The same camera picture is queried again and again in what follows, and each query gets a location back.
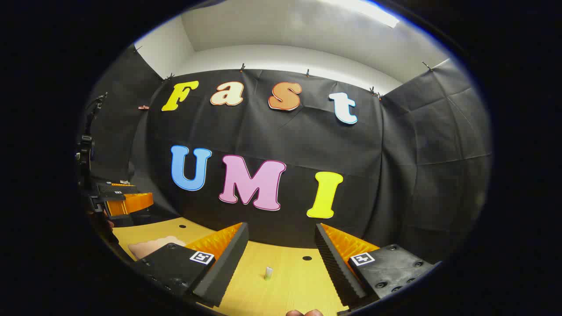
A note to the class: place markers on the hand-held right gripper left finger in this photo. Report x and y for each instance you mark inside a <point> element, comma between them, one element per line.
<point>228,263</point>

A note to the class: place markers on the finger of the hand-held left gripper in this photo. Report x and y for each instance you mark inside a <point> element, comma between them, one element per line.
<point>116,188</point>
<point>131,204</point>

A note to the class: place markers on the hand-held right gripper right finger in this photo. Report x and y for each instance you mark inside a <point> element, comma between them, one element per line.
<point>336,267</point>

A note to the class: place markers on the small white green-capped tube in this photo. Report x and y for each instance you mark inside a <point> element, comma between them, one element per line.
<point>268,274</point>

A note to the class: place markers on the black backdrop cloth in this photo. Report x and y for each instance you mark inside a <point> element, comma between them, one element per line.
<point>285,131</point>

